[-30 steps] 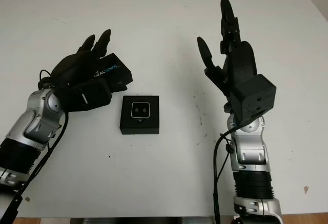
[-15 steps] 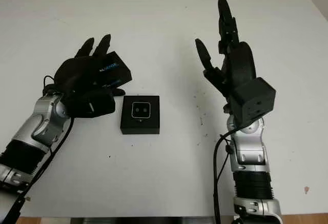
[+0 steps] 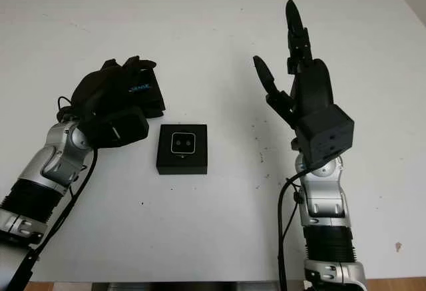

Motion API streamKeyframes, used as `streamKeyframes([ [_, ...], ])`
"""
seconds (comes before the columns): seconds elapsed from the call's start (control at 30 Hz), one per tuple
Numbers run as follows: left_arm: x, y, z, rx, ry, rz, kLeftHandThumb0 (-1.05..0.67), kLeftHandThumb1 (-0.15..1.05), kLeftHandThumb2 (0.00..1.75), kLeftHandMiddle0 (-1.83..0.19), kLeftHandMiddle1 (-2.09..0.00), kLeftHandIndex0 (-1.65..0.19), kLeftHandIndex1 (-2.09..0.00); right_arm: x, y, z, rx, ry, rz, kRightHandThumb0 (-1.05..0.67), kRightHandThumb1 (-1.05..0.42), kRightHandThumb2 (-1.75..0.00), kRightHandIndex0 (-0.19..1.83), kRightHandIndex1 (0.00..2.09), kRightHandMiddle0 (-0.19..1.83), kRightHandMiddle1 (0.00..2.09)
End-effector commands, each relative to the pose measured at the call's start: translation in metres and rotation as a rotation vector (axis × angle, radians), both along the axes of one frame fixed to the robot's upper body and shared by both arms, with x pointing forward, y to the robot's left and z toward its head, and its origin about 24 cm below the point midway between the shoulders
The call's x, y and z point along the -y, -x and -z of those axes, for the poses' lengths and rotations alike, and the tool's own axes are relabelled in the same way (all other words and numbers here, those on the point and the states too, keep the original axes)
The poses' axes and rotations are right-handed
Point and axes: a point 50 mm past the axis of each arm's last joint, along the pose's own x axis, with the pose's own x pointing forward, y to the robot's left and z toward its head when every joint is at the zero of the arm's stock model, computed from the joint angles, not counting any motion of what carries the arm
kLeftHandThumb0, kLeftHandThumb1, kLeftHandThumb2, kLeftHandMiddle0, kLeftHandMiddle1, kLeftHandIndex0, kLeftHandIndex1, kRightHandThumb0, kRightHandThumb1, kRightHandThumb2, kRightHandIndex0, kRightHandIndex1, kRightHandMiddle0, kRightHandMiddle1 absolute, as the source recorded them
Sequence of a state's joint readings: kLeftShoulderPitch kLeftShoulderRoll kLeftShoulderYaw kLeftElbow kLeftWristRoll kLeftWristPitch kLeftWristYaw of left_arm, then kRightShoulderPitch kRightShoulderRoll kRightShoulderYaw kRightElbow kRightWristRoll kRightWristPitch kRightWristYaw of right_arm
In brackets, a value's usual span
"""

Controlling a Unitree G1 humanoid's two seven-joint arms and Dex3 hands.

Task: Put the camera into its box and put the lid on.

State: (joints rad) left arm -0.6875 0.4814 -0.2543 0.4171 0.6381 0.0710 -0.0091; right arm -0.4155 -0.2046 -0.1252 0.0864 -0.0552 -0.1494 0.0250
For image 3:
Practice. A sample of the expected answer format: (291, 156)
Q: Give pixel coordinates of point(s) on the black box base with insert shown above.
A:
(166, 168)

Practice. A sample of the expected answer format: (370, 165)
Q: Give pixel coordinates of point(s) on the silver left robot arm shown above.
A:
(50, 158)

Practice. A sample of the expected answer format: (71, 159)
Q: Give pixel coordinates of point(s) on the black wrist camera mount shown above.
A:
(123, 128)
(326, 134)

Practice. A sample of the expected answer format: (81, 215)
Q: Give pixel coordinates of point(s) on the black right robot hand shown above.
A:
(314, 84)

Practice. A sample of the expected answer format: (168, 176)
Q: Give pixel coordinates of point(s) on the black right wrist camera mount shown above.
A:
(326, 134)

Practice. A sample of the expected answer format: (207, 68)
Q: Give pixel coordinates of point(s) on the black RealSense box lid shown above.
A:
(149, 98)

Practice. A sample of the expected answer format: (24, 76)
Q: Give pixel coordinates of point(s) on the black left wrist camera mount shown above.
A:
(123, 128)

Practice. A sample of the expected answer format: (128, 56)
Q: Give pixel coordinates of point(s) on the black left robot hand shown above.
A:
(100, 91)

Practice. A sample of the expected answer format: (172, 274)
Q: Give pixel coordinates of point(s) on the small silver RealSense camera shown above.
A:
(183, 142)

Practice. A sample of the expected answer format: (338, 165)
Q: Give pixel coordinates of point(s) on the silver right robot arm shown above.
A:
(324, 197)

